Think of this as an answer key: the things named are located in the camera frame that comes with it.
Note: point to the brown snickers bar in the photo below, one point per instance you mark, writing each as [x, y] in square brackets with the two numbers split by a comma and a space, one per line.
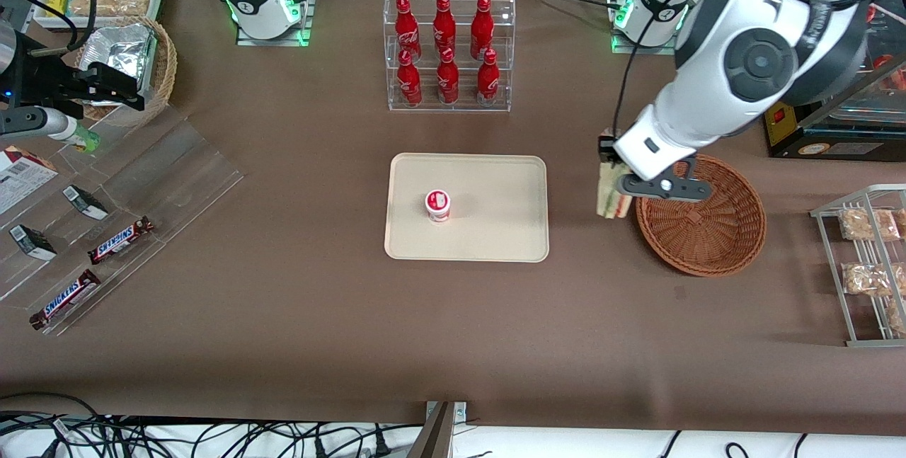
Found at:
[65, 300]
[120, 240]

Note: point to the triangular sandwich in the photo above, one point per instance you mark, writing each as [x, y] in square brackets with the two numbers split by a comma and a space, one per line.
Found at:
[610, 196]

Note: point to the red white yogurt cup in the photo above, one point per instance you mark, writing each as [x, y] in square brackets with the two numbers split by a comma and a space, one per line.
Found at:
[438, 204]

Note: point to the small black white box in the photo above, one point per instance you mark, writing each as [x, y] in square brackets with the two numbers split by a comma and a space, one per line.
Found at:
[32, 242]
[85, 202]

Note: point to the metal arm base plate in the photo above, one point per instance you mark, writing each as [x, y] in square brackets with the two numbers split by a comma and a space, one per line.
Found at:
[248, 37]
[623, 44]

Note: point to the red cola bottle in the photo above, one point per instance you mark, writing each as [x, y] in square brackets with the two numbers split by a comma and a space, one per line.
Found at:
[408, 83]
[482, 26]
[447, 81]
[444, 25]
[405, 27]
[488, 83]

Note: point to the beige plastic tray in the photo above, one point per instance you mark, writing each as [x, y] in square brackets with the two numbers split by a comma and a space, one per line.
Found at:
[495, 224]

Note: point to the red white carton box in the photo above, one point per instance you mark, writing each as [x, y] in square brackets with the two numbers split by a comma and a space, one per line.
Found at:
[21, 182]

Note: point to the silver metal bracket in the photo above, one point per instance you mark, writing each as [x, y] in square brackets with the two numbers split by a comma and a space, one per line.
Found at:
[460, 412]

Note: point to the green plastic bottle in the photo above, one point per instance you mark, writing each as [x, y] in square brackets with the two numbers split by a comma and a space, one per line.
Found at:
[85, 139]

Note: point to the black display appliance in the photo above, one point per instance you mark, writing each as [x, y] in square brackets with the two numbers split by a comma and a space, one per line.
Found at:
[835, 141]

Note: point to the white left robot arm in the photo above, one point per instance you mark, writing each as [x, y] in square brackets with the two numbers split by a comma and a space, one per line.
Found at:
[743, 69]

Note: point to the brown wicker basket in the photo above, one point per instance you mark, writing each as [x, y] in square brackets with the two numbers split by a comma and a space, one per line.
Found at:
[708, 238]

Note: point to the clear acrylic display stand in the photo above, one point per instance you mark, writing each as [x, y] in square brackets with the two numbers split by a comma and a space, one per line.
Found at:
[177, 168]

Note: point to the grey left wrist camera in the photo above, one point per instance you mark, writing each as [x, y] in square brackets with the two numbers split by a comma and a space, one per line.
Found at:
[679, 190]

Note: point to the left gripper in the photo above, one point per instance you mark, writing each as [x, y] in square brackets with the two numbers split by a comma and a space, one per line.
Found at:
[606, 149]

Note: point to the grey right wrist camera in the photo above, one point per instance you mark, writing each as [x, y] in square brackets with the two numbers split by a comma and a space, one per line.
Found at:
[35, 122]

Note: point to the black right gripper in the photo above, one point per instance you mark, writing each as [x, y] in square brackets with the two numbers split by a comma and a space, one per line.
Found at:
[44, 81]

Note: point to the light wicker basket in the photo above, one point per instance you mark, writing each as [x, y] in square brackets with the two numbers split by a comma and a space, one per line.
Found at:
[164, 69]

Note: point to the dark metal post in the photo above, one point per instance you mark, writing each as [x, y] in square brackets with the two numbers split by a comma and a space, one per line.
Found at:
[435, 437]

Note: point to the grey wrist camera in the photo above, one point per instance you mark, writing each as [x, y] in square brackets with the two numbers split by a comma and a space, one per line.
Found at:
[679, 190]
[35, 122]

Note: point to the clear acrylic bottle rack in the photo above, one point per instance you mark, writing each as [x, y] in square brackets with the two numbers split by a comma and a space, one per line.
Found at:
[460, 100]

